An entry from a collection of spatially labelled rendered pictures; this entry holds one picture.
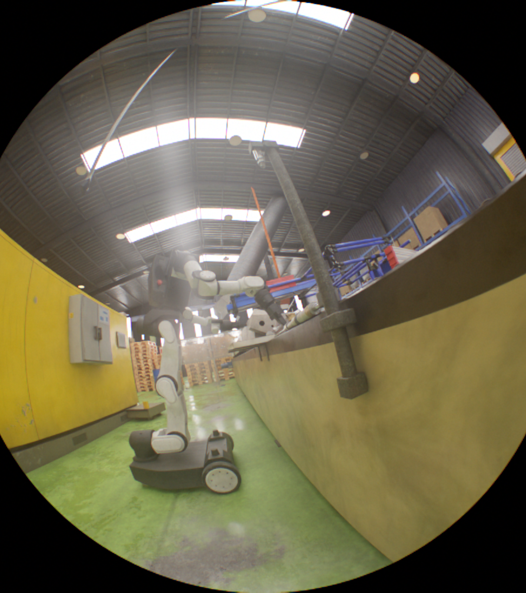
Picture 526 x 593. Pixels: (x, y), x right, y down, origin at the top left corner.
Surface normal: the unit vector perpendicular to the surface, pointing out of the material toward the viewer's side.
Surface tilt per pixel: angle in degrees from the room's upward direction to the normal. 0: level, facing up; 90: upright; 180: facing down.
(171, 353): 113
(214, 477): 90
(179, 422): 90
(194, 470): 90
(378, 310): 90
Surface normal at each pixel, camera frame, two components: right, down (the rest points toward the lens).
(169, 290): 0.60, -0.04
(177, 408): 0.37, 0.08
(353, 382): 0.18, -0.31
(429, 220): -0.96, 0.16
